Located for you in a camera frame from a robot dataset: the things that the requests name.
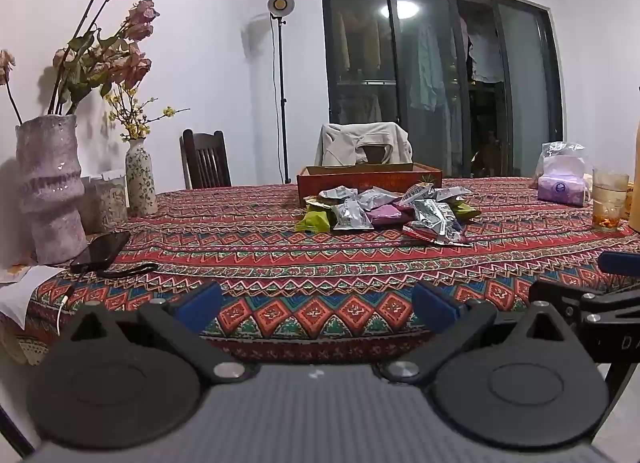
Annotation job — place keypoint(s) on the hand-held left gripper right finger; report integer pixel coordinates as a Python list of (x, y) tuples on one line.
[(435, 305)]

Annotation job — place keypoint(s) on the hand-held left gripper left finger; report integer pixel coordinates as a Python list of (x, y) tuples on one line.
[(200, 305)]

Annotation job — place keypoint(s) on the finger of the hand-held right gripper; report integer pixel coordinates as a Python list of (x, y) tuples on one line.
[(620, 263), (555, 293)]

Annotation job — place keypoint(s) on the pile of assorted snack packets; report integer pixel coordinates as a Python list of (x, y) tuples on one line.
[(352, 215)]

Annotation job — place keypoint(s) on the red cardboard box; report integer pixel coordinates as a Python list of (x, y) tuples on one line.
[(370, 183)]

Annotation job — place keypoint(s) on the glass cup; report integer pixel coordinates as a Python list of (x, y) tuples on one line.
[(609, 203)]

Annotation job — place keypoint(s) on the flat red snack packet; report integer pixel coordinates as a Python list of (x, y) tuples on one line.
[(425, 237)]

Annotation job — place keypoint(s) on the yellow package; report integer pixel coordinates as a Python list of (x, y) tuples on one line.
[(627, 193)]

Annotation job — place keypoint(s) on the large silver snack packet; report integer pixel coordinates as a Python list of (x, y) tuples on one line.
[(435, 218)]

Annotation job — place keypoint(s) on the purple tissue pack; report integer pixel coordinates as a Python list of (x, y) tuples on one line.
[(562, 188)]

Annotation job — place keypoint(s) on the patterned red tablecloth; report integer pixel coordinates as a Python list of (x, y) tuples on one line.
[(300, 268)]

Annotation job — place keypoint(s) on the black smartphone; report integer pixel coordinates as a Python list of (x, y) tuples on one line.
[(100, 250)]

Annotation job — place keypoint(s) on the clear plastic bag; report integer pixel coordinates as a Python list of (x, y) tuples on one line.
[(557, 149)]

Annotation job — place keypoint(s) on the glass storage jar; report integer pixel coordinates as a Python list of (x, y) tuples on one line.
[(104, 203)]

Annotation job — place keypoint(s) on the small floral ceramic vase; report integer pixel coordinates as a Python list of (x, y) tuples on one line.
[(141, 178)]

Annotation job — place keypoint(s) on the dark wooden chair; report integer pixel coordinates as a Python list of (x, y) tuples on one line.
[(205, 160)]

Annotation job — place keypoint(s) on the wooden chair under jacket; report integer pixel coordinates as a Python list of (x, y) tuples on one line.
[(375, 154)]

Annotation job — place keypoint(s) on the white paper sheet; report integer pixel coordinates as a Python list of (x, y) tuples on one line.
[(25, 293)]

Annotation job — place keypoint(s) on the beige jacket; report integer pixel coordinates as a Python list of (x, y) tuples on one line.
[(340, 143)]

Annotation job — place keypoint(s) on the sliding glass door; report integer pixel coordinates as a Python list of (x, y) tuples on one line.
[(525, 93)]

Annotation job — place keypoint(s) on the large mottled purple vase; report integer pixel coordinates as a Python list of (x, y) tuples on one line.
[(47, 183)]

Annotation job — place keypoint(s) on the yellow flower branches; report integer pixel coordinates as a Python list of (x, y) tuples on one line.
[(132, 115)]

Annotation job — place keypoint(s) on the row of hanging clothes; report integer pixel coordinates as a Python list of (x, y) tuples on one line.
[(430, 68)]

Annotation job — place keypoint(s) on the dried pink rose bouquet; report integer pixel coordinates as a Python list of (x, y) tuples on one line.
[(120, 58)]

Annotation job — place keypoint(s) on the floor lamp on stand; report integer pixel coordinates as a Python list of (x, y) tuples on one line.
[(280, 5)]

